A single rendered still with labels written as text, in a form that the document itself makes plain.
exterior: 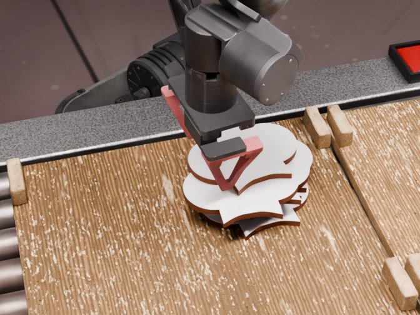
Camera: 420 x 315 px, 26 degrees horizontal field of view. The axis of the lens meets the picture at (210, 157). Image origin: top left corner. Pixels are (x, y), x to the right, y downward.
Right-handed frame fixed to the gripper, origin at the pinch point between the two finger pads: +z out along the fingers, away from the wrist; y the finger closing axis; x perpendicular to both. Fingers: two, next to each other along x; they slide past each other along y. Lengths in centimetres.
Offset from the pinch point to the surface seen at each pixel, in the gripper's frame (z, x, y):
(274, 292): 6.4, 0.5, 16.7
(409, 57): 6.6, 38.6, -14.6
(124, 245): 6.6, -12.3, 3.4
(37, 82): 100, 10, -149
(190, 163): 0.7, -2.2, -0.6
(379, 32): 98, 119, -129
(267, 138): 0.6, 8.1, -0.9
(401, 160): 6.1, 25.0, 4.3
